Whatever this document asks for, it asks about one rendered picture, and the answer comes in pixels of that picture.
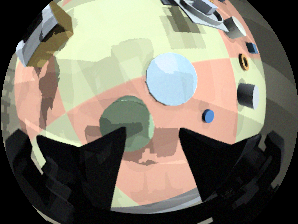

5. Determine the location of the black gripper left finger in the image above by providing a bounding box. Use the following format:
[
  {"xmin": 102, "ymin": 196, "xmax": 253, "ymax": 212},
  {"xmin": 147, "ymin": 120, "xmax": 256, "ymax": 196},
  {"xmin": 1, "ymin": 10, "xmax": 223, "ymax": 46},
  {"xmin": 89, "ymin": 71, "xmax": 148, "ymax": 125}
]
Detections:
[{"xmin": 36, "ymin": 127, "xmax": 126, "ymax": 210}]

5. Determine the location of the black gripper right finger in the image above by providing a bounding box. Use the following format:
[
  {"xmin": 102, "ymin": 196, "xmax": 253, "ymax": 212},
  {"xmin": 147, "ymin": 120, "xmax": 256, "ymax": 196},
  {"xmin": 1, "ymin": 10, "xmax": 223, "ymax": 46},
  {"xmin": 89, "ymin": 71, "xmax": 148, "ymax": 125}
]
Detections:
[{"xmin": 178, "ymin": 127, "xmax": 262, "ymax": 202}]

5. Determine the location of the light blue round disc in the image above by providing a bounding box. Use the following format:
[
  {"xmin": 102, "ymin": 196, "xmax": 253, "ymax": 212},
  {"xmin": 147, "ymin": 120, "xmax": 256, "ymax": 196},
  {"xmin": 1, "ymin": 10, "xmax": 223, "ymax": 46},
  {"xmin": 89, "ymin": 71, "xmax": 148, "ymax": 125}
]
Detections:
[{"xmin": 146, "ymin": 52, "xmax": 197, "ymax": 105}]

